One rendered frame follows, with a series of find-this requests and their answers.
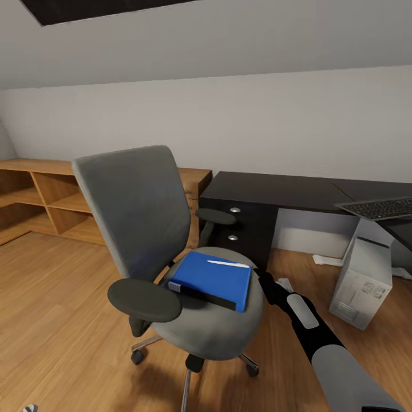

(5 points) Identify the swivel chair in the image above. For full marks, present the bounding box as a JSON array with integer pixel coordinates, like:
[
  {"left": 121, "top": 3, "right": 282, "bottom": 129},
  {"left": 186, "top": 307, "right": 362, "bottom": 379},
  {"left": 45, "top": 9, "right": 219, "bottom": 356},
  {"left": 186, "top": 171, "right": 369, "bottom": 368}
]
[{"left": 71, "top": 145, "right": 264, "bottom": 412}]

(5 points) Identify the folder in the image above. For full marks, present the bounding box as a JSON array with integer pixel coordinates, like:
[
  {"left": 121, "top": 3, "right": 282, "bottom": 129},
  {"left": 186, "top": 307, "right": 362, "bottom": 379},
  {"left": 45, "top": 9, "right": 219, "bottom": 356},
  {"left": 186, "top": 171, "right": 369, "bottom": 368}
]
[{"left": 168, "top": 251, "right": 251, "bottom": 313}]

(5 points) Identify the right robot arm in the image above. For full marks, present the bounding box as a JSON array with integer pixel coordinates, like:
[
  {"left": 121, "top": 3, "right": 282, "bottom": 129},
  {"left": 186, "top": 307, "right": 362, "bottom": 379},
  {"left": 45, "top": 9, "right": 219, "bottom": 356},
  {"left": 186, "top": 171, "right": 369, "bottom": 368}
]
[{"left": 253, "top": 268, "right": 407, "bottom": 412}]

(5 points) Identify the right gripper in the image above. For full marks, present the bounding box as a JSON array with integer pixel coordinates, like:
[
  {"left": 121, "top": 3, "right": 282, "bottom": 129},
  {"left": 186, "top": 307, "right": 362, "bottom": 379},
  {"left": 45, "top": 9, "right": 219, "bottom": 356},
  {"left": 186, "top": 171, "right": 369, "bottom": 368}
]
[{"left": 253, "top": 268, "right": 282, "bottom": 305}]

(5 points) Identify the keyboard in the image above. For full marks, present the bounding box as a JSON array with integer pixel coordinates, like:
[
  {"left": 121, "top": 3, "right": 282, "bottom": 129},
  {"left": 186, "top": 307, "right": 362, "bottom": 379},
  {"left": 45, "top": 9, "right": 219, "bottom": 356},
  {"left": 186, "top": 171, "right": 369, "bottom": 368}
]
[{"left": 334, "top": 196, "right": 412, "bottom": 221}]

